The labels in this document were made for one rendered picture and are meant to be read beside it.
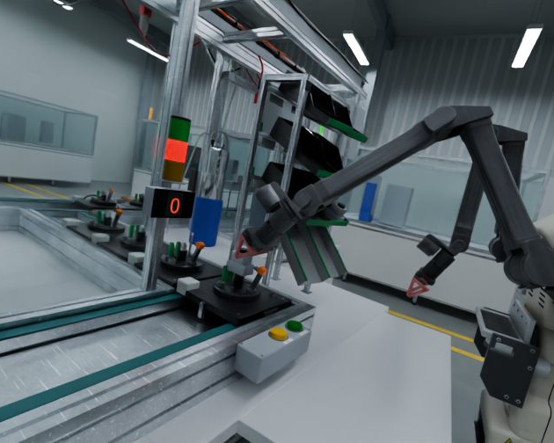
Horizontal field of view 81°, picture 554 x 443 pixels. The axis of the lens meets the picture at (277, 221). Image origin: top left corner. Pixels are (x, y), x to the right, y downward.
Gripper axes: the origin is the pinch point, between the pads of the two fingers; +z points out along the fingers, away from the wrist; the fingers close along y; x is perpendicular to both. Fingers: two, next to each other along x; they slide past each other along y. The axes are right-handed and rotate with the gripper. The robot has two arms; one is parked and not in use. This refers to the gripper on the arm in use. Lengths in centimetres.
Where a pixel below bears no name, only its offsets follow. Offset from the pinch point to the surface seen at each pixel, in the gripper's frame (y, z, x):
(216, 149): -56, 24, -78
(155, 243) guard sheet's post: 19.5, 8.3, -10.9
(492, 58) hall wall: -848, -281, -289
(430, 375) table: -29, -16, 54
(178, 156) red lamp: 19.9, -11.9, -22.7
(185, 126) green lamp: 19.4, -17.6, -27.3
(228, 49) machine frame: -78, -7, -139
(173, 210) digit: 18.9, -1.9, -13.8
